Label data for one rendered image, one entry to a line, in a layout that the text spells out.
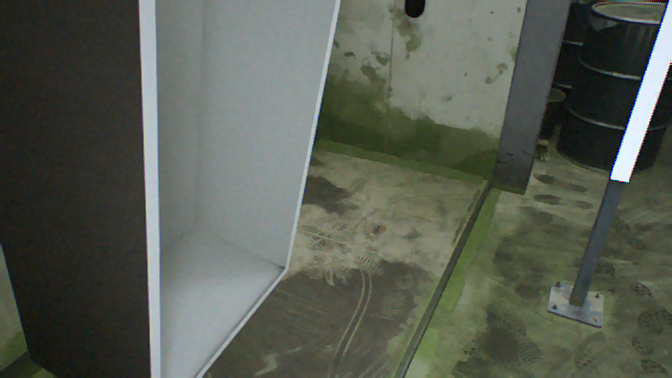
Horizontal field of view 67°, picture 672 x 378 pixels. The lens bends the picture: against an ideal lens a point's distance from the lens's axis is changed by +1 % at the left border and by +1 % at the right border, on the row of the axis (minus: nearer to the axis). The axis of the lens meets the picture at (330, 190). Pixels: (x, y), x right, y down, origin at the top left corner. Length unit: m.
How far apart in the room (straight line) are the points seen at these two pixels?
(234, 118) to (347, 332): 0.95
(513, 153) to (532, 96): 0.33
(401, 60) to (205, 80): 1.65
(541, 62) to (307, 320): 1.66
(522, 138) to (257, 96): 1.82
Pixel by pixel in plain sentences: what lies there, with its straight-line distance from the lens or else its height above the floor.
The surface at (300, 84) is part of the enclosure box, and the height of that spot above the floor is 1.06.
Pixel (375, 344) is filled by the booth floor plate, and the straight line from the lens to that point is 1.92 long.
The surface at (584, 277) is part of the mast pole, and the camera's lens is 2.22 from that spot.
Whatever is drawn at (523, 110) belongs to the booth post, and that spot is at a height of 0.49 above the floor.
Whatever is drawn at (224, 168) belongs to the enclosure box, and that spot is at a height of 0.77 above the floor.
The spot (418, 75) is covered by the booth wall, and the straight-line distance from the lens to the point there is 2.86.
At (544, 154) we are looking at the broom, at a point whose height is 0.03.
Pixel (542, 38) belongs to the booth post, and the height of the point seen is 0.85.
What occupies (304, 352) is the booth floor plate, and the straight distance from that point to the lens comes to 1.89.
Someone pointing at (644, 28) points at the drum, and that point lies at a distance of 3.15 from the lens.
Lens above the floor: 1.46
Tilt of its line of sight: 31 degrees down
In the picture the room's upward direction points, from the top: straight up
